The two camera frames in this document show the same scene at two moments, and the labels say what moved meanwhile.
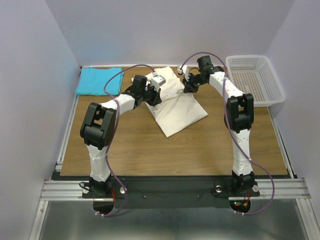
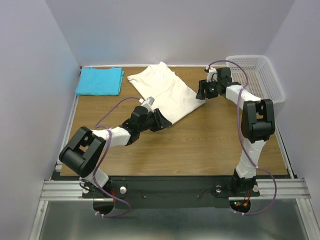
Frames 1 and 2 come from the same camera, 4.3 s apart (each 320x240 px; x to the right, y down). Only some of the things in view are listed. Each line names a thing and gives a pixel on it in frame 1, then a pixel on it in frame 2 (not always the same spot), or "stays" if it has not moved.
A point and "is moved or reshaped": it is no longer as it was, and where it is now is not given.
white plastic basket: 252,74 stays
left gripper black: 156,99 -> 162,122
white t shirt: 178,108 is moved or reshaped
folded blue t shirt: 91,81 stays
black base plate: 170,192 stays
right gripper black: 188,86 -> 203,85
